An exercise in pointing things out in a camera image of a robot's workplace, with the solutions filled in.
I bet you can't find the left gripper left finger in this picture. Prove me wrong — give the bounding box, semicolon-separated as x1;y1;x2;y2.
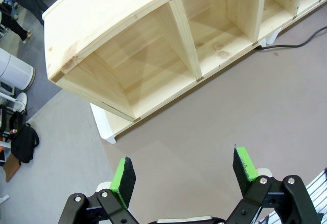
58;155;144;224

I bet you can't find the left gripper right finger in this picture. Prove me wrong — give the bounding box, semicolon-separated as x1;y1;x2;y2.
224;144;323;224

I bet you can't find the black power cable with plug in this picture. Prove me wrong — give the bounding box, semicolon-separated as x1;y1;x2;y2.
256;26;327;50

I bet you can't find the black backpack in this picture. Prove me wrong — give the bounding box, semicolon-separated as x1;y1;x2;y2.
10;123;40;164

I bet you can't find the brown cardboard piece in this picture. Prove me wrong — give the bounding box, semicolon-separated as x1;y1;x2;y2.
3;154;21;183

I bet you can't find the white cylindrical air purifier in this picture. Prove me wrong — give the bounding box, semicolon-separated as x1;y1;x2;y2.
0;47;36;92

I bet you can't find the four-compartment pine wood shelf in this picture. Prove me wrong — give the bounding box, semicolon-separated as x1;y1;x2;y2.
42;0;327;122

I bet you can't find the person in dark clothes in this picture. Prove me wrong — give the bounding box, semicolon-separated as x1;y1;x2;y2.
0;3;33;43

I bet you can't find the silver metal rail frame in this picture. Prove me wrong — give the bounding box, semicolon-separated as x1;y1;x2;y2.
305;167;327;224

